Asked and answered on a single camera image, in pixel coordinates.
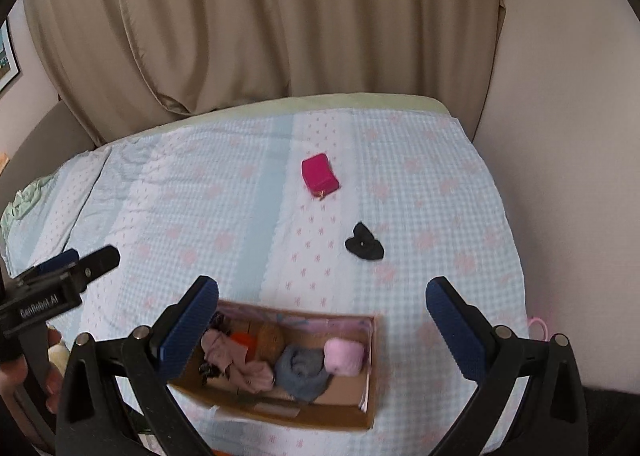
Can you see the person's left hand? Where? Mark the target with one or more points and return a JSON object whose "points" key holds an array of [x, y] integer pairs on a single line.
{"points": [[11, 378]]}

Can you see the grey-brown headboard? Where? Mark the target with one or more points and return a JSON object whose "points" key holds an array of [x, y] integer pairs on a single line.
{"points": [[40, 145]]}

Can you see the blue-grey sock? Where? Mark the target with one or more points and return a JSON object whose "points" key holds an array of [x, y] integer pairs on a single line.
{"points": [[302, 371]]}

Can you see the beige curtain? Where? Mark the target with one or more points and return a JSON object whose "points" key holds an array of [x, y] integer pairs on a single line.
{"points": [[310, 15], [85, 50]]}

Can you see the black scrunchie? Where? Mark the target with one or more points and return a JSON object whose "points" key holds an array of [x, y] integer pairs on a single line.
{"points": [[365, 246]]}

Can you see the brown soft item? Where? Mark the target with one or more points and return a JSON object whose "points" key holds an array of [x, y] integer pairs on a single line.
{"points": [[271, 341]]}

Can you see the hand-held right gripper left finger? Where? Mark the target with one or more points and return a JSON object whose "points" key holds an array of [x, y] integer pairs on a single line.
{"points": [[187, 331]]}

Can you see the patterned dark scrunchie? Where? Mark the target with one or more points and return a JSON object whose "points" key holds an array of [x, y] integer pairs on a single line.
{"points": [[219, 323]]}

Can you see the light blue checkered blanket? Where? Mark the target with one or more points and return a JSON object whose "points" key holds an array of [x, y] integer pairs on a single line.
{"points": [[410, 216]]}

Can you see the cardboard box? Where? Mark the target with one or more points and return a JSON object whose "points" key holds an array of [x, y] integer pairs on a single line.
{"points": [[320, 411]]}

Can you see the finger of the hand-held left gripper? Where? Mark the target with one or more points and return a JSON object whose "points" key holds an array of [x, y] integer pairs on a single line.
{"points": [[95, 263], [59, 261]]}

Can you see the green bed sheet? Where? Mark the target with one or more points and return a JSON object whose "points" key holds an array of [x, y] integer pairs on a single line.
{"points": [[350, 101]]}

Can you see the pink cloth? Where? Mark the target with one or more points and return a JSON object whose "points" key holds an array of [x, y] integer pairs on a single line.
{"points": [[240, 363], [344, 357]]}

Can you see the framed wall picture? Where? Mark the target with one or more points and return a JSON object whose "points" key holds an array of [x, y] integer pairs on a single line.
{"points": [[7, 58]]}

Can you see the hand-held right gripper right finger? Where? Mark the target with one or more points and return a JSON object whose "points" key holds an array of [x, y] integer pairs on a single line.
{"points": [[455, 331]]}

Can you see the magenta pouch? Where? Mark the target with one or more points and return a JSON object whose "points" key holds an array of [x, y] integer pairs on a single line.
{"points": [[320, 174]]}

